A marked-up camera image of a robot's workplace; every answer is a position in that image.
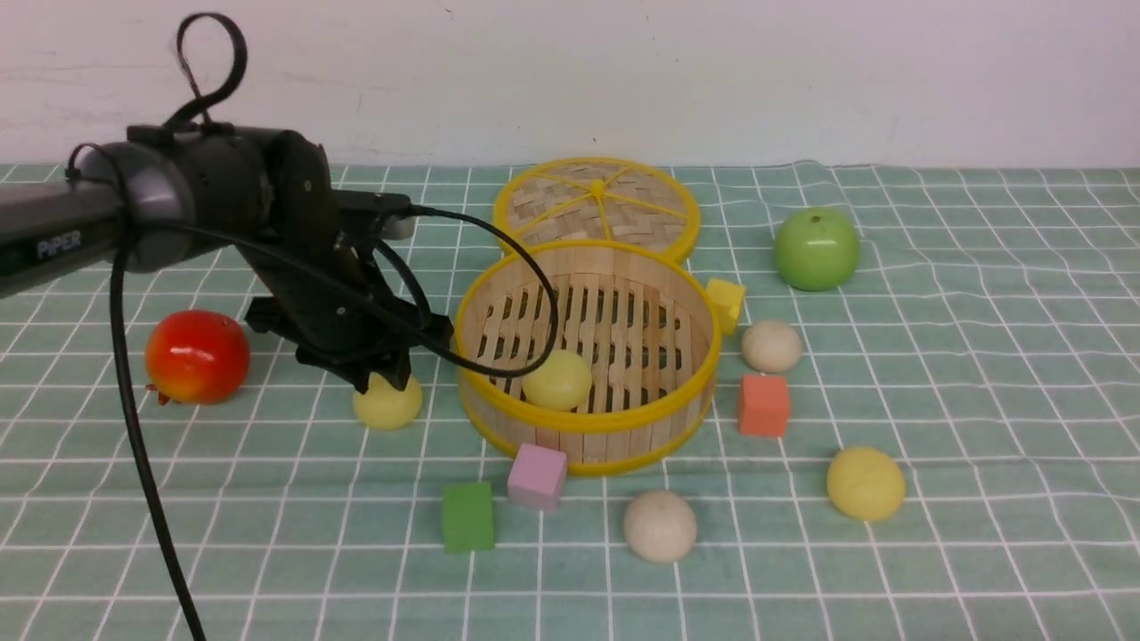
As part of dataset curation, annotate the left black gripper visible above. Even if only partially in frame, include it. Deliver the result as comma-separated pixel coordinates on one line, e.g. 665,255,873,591
241,190,453,393

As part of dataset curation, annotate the green apple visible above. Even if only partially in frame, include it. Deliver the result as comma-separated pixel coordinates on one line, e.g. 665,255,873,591
773,206,860,292

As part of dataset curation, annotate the pink foam cube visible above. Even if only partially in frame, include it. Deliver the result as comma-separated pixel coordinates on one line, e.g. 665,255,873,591
508,443,567,512

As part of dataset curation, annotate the red pomegranate fruit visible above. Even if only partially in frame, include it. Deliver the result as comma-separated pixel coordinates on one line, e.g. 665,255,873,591
145,309,251,405

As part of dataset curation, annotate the bamboo steamer tray yellow rim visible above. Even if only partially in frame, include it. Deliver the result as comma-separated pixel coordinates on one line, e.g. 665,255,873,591
453,240,720,477

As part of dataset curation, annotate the white bun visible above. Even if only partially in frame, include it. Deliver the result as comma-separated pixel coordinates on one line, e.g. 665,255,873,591
622,490,699,563
741,321,803,374

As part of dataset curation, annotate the orange foam cube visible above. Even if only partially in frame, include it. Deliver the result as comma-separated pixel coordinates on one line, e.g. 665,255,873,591
736,374,793,439

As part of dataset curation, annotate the green foam cube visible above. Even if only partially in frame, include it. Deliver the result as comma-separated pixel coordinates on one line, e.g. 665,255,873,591
441,482,496,555

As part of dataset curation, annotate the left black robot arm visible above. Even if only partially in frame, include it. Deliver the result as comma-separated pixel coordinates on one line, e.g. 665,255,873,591
1,127,453,391

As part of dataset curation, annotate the yellow bun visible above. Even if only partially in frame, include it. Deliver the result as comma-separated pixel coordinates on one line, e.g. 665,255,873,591
353,373,423,430
522,349,593,411
827,446,907,524

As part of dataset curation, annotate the white bun front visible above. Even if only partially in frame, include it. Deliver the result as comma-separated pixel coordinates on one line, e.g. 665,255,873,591
622,490,699,563

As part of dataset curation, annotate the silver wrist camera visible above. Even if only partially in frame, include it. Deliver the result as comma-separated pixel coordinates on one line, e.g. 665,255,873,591
355,194,416,242

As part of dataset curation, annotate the woven bamboo steamer lid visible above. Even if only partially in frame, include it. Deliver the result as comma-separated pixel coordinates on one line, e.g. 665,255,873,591
492,157,701,263

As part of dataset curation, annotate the green checkered tablecloth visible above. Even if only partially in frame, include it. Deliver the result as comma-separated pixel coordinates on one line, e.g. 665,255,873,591
0,161,1140,641

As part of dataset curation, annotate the yellow foam cube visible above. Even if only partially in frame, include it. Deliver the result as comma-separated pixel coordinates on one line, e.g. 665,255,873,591
705,279,746,336

